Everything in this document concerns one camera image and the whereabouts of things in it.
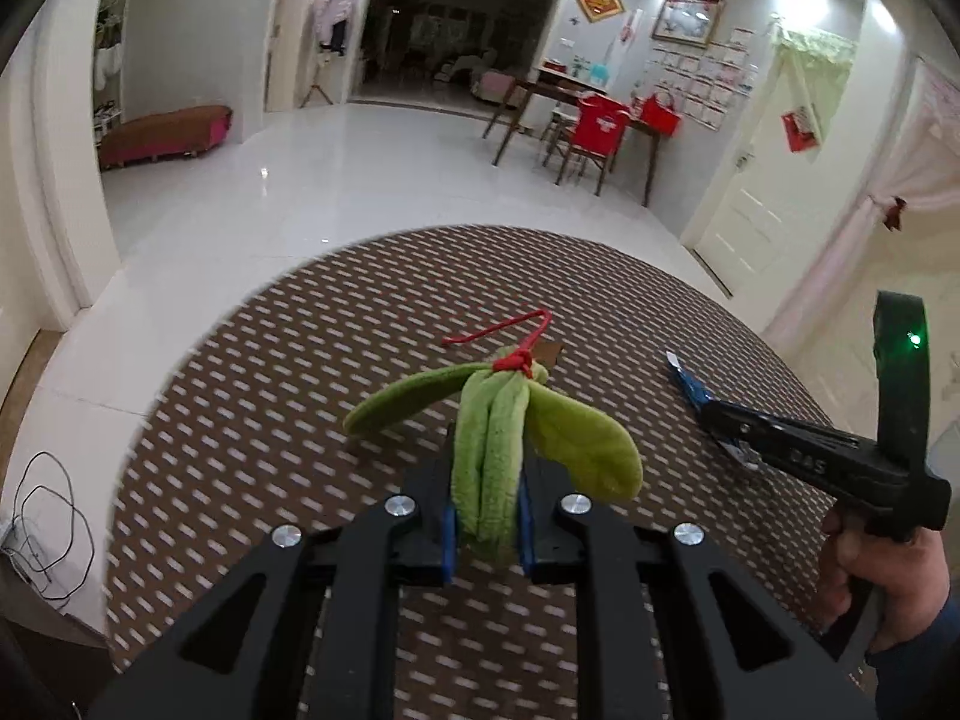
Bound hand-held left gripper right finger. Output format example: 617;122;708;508
519;457;878;720

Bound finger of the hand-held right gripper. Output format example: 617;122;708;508
666;349;758;470

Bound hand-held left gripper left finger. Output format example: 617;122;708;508
86;424;457;720

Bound green plush toy red string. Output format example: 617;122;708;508
345;309;644;563

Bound person's right forearm blue sleeve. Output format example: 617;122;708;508
862;611;960;720

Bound person's right hand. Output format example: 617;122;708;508
816;502;953;653

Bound pink curtain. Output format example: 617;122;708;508
763;67;960;362

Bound white panelled door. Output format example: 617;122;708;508
693;37;827;295

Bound brown dotted tablecloth round table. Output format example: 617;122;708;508
101;223;863;720

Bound wooden chair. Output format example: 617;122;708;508
540;94;631;197

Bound red curtain bow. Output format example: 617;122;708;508
870;195;909;233

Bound red handbag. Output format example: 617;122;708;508
637;92;684;135

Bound red chair cover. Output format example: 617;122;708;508
571;94;632;159

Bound red paper door decoration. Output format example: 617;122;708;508
781;104;819;155

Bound wooden dining table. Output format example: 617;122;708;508
484;73;677;208

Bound pale green door valance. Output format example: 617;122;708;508
771;21;857;66

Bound large gold framed picture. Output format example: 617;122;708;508
650;0;728;49

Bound wooden coat stand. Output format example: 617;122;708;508
300;52;335;110

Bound brown bench with pink skirt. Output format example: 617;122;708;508
97;105;234;170

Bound hanging pink clothes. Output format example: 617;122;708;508
310;0;358;55

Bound white storage shelf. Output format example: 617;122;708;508
93;0;125;145

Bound group of wall certificates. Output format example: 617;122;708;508
649;26;755;130

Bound black floor cables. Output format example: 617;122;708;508
0;451;96;602

